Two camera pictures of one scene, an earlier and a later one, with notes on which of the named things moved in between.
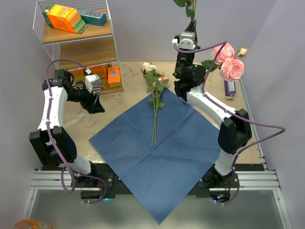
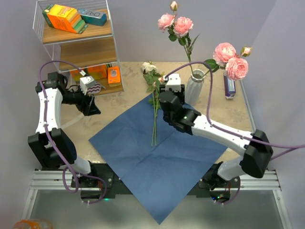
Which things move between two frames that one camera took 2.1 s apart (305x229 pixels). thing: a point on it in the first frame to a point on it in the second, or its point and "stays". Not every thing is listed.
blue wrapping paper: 160,176 stays
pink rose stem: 190,6 to 178,28
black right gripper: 192,28 to 180,94
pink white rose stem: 156,83 stays
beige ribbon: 82,116 stays
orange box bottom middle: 101,70 stays
